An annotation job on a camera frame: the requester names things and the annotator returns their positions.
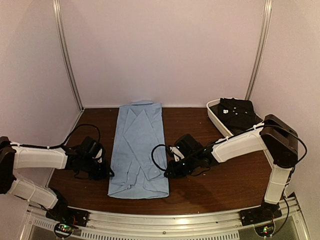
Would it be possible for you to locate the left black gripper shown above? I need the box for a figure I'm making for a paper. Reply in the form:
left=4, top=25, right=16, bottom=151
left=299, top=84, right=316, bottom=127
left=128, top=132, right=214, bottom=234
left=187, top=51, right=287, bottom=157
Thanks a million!
left=81, top=157, right=115, bottom=181

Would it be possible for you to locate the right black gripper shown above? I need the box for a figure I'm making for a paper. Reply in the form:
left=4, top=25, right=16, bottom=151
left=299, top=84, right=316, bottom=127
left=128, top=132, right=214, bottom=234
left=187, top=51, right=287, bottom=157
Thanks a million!
left=164, top=154, right=199, bottom=179

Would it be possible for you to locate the white plastic basket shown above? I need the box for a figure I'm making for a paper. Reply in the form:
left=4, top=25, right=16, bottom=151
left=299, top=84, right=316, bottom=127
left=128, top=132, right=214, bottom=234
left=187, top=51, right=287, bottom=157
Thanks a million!
left=206, top=98, right=263, bottom=137

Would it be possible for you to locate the light blue long sleeve shirt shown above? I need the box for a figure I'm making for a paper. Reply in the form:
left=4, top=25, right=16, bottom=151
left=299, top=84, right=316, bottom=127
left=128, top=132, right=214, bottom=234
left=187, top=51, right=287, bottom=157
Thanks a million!
left=108, top=100, right=170, bottom=199

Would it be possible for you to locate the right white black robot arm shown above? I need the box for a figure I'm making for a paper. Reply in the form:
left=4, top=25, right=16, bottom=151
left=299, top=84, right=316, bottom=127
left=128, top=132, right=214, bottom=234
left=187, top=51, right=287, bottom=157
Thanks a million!
left=164, top=114, right=299, bottom=221

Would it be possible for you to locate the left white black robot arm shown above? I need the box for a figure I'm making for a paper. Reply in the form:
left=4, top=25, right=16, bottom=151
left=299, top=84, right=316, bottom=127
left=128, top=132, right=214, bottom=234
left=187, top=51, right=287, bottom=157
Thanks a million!
left=0, top=136, right=115, bottom=222

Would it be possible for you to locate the black folded shirt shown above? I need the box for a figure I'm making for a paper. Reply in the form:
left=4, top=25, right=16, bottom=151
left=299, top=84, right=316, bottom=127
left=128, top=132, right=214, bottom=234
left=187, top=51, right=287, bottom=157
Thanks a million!
left=217, top=98, right=256, bottom=126

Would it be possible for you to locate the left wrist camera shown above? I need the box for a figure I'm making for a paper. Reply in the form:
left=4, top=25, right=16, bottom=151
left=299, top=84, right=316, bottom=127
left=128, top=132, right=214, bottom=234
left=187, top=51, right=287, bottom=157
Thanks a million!
left=95, top=148, right=105, bottom=164

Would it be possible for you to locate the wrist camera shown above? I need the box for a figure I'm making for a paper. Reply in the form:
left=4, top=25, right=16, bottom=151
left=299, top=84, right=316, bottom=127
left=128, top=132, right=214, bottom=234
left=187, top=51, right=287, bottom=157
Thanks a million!
left=169, top=146, right=185, bottom=162
left=95, top=148, right=105, bottom=164

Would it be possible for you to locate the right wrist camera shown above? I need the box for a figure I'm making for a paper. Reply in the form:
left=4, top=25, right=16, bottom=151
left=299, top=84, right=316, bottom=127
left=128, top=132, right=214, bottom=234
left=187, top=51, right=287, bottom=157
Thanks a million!
left=169, top=146, right=185, bottom=162

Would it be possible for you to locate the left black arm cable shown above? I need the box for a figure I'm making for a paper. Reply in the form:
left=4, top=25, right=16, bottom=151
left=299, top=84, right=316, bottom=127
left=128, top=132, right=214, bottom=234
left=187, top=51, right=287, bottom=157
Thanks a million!
left=47, top=124, right=101, bottom=151

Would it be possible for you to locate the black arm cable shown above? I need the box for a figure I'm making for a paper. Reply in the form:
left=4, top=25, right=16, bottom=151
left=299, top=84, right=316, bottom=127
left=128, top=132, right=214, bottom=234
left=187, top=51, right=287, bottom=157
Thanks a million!
left=47, top=124, right=101, bottom=151
left=151, top=144, right=173, bottom=172

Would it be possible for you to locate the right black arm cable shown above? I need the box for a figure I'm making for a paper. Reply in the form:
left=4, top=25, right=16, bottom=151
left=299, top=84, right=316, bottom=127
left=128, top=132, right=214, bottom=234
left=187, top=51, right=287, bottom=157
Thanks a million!
left=151, top=144, right=173, bottom=172

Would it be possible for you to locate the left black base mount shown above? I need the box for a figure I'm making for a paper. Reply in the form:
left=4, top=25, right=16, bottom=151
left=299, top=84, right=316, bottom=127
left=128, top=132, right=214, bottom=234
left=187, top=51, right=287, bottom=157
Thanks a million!
left=45, top=207, right=89, bottom=227

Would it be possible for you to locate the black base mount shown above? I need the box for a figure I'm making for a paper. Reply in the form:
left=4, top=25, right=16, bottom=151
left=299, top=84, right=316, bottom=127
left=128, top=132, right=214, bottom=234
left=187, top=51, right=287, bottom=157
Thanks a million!
left=239, top=205, right=282, bottom=226
left=45, top=207, right=89, bottom=227

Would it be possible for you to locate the front aluminium rail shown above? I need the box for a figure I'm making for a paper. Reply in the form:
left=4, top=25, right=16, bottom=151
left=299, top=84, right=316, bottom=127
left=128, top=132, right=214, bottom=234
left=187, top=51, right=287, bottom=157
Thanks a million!
left=18, top=197, right=311, bottom=240

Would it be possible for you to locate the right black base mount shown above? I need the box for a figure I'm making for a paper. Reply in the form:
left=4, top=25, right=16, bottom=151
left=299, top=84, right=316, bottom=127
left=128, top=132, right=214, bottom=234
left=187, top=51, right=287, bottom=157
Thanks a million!
left=239, top=205, right=282, bottom=226

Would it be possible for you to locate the left aluminium frame post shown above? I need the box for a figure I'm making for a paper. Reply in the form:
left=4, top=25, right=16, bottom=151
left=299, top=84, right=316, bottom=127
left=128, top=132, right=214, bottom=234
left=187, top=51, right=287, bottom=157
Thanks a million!
left=52, top=0, right=84, bottom=112

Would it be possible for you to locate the aluminium frame post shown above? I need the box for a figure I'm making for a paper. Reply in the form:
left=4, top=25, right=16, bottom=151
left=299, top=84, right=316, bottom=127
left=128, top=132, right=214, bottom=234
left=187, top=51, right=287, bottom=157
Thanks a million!
left=52, top=0, right=84, bottom=112
left=245, top=0, right=273, bottom=100

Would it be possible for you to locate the right aluminium frame post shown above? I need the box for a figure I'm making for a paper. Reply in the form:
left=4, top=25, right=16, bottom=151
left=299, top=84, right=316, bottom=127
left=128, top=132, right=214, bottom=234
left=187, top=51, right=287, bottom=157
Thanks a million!
left=245, top=0, right=273, bottom=100

